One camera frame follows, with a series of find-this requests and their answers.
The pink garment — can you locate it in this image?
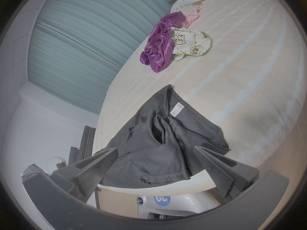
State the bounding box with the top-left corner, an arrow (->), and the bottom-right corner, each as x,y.
183,6 -> 201,28

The white printed garment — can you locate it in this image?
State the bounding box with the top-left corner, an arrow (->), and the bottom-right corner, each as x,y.
171,27 -> 213,62

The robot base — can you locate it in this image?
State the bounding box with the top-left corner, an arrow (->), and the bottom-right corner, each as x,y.
135,189 -> 219,220

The blue-green curtain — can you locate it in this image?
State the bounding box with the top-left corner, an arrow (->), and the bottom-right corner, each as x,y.
28,24 -> 121,114
36,0 -> 177,68

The black T-shirt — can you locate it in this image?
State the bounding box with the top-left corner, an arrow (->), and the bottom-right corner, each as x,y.
94,84 -> 231,186

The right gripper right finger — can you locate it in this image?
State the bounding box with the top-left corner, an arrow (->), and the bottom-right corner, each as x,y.
193,146 -> 260,204

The bed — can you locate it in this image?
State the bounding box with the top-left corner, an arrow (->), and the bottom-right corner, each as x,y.
92,0 -> 303,195

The black chest of drawers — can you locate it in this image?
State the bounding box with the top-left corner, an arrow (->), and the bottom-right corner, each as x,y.
68,126 -> 96,165

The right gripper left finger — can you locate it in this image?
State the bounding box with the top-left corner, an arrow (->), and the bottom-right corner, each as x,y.
50,147 -> 119,197

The purple garment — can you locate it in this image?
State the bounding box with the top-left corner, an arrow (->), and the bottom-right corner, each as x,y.
140,11 -> 187,73

